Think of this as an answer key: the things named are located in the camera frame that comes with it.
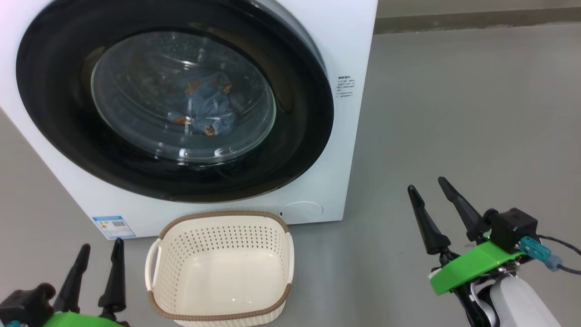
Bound perforated steel washer drum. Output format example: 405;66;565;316
91;31;276;164

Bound white front-load washing machine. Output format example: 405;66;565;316
0;0;378;240

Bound blue garment small cartoon prints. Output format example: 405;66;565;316
184;70;235;112

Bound round white filter cover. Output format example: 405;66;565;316
279;201;324;224

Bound thin black cable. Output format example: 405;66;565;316
538;234;581;276

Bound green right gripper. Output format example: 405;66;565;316
407;177;522;327

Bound blue cable connector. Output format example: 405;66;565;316
520;236;563;272

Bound blue energy label sticker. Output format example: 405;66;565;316
92;215;136;240

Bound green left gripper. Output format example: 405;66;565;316
43;238;126;327

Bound cream perforated laundry basket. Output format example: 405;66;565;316
145;210;295;327

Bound glass washing machine door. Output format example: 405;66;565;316
16;0;335;203

